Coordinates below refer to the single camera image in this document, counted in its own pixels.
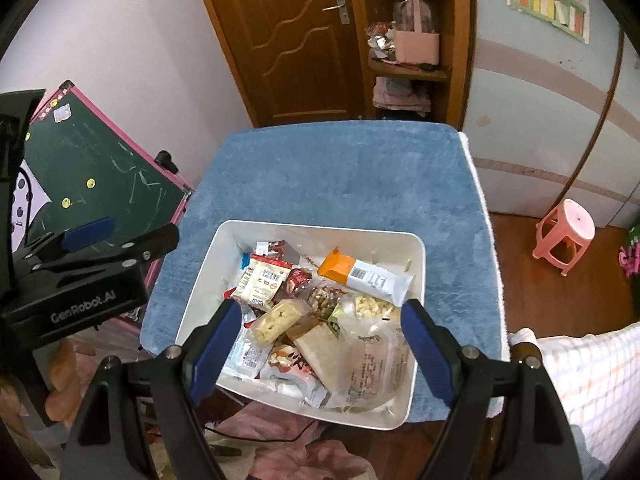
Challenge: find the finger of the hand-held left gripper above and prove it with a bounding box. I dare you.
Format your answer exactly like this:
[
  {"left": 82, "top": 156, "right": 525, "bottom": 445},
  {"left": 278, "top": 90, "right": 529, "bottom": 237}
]
[
  {"left": 15, "top": 217, "right": 115, "bottom": 261},
  {"left": 30, "top": 224, "right": 180, "bottom": 273}
]

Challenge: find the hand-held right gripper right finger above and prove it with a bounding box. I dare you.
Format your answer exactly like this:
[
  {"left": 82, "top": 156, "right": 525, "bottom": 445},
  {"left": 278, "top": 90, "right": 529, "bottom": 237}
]
[{"left": 400, "top": 299, "right": 585, "bottom": 480}]

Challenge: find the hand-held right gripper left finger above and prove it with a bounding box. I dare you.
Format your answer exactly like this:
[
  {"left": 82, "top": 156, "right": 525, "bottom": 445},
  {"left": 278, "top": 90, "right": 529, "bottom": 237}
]
[{"left": 61, "top": 299, "right": 244, "bottom": 480}]

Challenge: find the white printed packet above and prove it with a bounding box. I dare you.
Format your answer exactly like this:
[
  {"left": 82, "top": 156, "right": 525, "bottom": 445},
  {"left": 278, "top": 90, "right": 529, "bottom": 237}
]
[{"left": 221, "top": 305, "right": 267, "bottom": 379}]

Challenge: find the large white printed snack bag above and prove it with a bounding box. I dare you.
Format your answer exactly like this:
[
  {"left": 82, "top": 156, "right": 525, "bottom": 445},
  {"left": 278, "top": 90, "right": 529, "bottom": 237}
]
[{"left": 320, "top": 320, "right": 419, "bottom": 413}]

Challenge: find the yellow cube snack packet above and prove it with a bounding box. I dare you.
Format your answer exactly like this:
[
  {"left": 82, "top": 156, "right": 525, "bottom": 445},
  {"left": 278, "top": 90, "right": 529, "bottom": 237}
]
[{"left": 249, "top": 299, "right": 309, "bottom": 345}]

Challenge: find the pale yellow chips packet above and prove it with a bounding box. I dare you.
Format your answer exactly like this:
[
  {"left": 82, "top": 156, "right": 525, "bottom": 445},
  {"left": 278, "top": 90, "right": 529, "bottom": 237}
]
[{"left": 352, "top": 294, "right": 402, "bottom": 323}]

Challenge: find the white red black snack packet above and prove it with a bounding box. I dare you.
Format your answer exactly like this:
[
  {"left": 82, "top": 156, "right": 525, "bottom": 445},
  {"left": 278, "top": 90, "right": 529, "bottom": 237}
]
[{"left": 257, "top": 344, "right": 322, "bottom": 387}]

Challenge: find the white plastic tray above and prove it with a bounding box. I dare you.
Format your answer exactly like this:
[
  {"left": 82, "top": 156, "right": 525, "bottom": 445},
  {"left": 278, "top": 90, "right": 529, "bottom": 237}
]
[{"left": 175, "top": 219, "right": 427, "bottom": 431}]

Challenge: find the cream packet with red edge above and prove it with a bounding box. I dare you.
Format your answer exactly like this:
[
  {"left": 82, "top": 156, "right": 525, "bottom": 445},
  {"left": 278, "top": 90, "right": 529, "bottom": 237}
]
[{"left": 234, "top": 255, "right": 294, "bottom": 309}]

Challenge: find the green yellow snack packet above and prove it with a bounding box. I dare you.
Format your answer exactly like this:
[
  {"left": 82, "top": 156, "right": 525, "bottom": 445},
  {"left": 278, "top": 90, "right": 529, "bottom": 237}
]
[{"left": 326, "top": 305, "right": 352, "bottom": 339}]

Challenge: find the long white bar packet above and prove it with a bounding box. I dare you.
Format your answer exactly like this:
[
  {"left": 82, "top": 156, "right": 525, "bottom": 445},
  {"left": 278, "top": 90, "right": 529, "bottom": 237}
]
[{"left": 317, "top": 247, "right": 416, "bottom": 307}]

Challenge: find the beige cracker packet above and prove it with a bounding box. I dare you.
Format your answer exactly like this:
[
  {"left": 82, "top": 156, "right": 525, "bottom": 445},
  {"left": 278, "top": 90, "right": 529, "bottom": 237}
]
[{"left": 292, "top": 322, "right": 352, "bottom": 394}]

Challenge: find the red-brown dried fruit packet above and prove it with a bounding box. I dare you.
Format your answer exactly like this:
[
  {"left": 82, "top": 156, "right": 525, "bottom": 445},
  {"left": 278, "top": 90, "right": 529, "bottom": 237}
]
[{"left": 304, "top": 281, "right": 352, "bottom": 319}]

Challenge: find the white brown small packet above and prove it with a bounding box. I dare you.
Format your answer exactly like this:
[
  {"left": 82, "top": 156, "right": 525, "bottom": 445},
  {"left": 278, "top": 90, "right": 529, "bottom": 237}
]
[{"left": 255, "top": 240, "right": 301, "bottom": 267}]

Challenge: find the pink floral cloth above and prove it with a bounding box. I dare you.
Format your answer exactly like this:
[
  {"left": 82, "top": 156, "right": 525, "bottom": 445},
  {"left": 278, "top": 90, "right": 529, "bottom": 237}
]
[{"left": 215, "top": 402, "right": 382, "bottom": 480}]

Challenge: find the white checked blanket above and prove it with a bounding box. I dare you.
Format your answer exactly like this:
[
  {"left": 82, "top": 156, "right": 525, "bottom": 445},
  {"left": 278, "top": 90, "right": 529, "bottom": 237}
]
[{"left": 509, "top": 319, "right": 640, "bottom": 467}]

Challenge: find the pink plastic stool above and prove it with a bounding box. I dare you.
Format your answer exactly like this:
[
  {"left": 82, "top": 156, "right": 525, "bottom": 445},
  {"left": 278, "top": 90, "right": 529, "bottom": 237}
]
[{"left": 531, "top": 198, "right": 597, "bottom": 277}]

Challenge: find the blue fleece table mat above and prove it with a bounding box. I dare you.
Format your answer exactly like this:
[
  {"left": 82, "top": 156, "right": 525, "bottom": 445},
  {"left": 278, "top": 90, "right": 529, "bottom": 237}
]
[{"left": 140, "top": 120, "right": 504, "bottom": 427}]

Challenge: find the pink toy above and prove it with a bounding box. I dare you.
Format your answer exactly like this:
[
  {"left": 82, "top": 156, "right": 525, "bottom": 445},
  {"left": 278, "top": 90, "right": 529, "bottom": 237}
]
[{"left": 618, "top": 245, "right": 640, "bottom": 277}]

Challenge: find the wooden door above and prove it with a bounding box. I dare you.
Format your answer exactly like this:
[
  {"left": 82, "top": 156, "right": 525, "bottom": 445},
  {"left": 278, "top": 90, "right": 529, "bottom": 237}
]
[{"left": 189, "top": 0, "right": 367, "bottom": 129}]

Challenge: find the folded pink cloth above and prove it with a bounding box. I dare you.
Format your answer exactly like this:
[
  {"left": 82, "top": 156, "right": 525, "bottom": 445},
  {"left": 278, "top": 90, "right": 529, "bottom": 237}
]
[{"left": 372, "top": 75, "right": 433, "bottom": 114}]

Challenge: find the pile of shiny wrappers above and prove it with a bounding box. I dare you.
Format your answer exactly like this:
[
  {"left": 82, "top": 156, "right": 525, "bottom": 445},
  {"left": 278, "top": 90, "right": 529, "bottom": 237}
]
[{"left": 366, "top": 21, "right": 399, "bottom": 62}]

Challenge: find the wooden shelf unit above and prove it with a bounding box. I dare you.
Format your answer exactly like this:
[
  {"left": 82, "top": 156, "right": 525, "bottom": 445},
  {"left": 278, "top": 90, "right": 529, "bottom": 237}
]
[{"left": 351, "top": 0, "right": 477, "bottom": 128}]

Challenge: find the green chalkboard pink frame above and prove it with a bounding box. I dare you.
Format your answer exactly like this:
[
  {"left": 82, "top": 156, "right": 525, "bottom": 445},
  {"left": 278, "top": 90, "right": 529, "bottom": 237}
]
[{"left": 22, "top": 79, "right": 195, "bottom": 271}]

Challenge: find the thin dark cable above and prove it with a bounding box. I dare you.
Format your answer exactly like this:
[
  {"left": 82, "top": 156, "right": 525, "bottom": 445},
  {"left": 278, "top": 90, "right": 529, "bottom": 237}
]
[{"left": 204, "top": 419, "right": 322, "bottom": 445}]

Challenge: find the metal door handle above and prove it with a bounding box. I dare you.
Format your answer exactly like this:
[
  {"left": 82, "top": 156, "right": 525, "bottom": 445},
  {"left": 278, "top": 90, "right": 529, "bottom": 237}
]
[{"left": 322, "top": 0, "right": 350, "bottom": 25}]

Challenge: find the pink basket with handle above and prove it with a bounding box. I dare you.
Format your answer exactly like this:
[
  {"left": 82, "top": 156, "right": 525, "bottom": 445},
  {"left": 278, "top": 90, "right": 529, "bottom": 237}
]
[{"left": 392, "top": 0, "right": 441, "bottom": 66}]

